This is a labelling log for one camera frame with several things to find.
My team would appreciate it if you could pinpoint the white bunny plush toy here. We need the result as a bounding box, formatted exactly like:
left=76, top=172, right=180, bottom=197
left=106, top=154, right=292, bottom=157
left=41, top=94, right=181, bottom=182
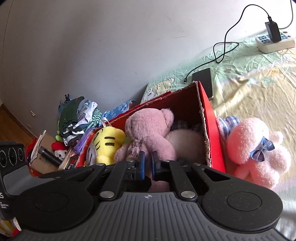
left=166, top=120, right=206, bottom=164

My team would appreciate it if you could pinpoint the yellow tiger plush toy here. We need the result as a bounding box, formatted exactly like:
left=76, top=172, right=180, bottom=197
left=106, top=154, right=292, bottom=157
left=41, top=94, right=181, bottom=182
left=86, top=117, right=126, bottom=166

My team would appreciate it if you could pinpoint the mauve bear plush toy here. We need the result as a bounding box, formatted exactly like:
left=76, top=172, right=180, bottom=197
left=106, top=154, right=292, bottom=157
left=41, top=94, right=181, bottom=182
left=114, top=108, right=177, bottom=178

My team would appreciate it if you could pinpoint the pink bunny plush toy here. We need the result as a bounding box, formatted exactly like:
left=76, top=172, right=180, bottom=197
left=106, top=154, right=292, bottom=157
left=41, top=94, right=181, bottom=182
left=216, top=116, right=292, bottom=188

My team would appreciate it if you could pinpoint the green plush toy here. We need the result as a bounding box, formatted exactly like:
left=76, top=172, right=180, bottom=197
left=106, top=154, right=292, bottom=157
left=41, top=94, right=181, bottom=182
left=123, top=137, right=132, bottom=144

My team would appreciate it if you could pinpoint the cardboard box with clutter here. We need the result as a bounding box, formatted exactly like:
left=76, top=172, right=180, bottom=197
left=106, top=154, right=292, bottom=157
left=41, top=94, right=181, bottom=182
left=25, top=131, right=78, bottom=177

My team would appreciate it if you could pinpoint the black flashlight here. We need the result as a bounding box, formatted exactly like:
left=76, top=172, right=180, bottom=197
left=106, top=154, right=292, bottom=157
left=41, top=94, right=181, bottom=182
left=38, top=146, right=62, bottom=166

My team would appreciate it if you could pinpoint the purple plastic package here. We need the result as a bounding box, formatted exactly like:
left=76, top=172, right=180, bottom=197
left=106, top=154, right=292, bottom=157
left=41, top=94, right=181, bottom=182
left=73, top=128, right=94, bottom=155

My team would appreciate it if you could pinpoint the blue floral towel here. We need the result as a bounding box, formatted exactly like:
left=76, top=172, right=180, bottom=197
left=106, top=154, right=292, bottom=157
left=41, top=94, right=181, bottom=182
left=102, top=100, right=136, bottom=120

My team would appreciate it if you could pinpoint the red cardboard box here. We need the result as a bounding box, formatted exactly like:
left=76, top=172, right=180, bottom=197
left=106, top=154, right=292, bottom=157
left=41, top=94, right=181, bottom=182
left=75, top=81, right=227, bottom=174

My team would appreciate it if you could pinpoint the pile of folded clothes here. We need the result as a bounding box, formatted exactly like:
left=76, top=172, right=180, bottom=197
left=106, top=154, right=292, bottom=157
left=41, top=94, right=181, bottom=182
left=56, top=94, right=102, bottom=147

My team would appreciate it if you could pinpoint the black smartphone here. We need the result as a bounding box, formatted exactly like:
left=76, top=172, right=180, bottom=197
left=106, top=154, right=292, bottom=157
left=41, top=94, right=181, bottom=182
left=192, top=68, right=214, bottom=100

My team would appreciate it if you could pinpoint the green yellow bed sheet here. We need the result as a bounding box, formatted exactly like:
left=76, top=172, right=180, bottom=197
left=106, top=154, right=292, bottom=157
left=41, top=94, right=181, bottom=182
left=139, top=29, right=296, bottom=239

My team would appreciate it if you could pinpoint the white power strip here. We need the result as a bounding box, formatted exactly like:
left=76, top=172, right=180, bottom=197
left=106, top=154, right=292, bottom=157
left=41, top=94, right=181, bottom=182
left=255, top=33, right=295, bottom=54

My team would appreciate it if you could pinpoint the black power adapter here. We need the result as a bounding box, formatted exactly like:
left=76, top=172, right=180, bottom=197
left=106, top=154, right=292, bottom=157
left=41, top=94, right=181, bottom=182
left=265, top=16, right=281, bottom=43

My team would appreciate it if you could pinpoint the black charging cable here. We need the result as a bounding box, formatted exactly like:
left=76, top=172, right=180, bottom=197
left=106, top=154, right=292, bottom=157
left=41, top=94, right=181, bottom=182
left=183, top=4, right=273, bottom=84

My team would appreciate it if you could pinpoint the white power strip cord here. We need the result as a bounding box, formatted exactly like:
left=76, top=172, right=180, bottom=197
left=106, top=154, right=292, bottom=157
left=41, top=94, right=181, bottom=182
left=278, top=0, right=295, bottom=30

